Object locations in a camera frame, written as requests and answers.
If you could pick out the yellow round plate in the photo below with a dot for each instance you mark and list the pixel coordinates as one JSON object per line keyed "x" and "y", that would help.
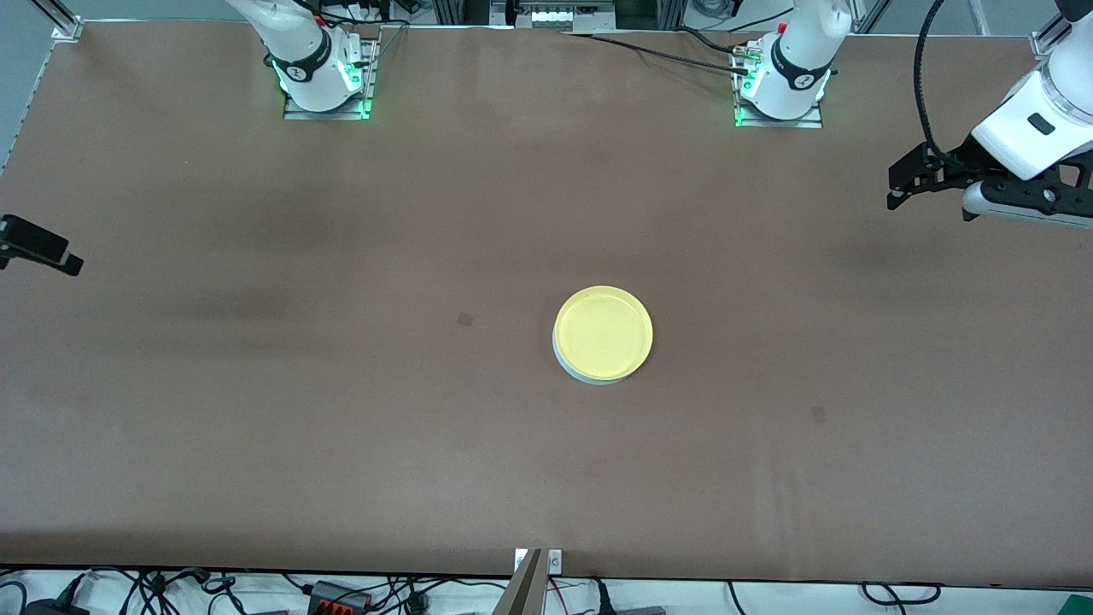
{"x": 603, "y": 331}

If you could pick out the white table edge bracket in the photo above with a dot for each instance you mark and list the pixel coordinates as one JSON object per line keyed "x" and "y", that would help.
{"x": 555, "y": 561}

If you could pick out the aluminium frame structure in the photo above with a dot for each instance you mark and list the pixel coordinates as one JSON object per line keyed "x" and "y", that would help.
{"x": 444, "y": 10}

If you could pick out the white multi socket strip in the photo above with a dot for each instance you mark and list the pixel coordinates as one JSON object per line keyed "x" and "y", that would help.
{"x": 568, "y": 17}

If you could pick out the black power adapter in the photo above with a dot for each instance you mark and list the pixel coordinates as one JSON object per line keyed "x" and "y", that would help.
{"x": 51, "y": 608}

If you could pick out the aluminium table corner bracket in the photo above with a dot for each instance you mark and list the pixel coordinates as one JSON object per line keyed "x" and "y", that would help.
{"x": 67, "y": 30}
{"x": 1046, "y": 44}

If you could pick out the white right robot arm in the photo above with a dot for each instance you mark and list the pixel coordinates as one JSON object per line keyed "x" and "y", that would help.
{"x": 303, "y": 77}

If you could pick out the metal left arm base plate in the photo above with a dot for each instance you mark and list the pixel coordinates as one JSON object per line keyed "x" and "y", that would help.
{"x": 811, "y": 123}

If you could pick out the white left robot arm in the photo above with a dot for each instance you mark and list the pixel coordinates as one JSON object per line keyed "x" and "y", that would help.
{"x": 794, "y": 68}

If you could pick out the black power strip red switches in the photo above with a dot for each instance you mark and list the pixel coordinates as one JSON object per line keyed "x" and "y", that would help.
{"x": 333, "y": 594}

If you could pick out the light green round plate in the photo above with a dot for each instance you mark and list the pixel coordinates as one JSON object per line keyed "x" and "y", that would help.
{"x": 589, "y": 379}

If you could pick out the green flat object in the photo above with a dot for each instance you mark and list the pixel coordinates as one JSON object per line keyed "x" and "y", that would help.
{"x": 1078, "y": 605}

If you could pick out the grey metal camera bar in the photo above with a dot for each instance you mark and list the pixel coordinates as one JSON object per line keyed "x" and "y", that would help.
{"x": 523, "y": 594}

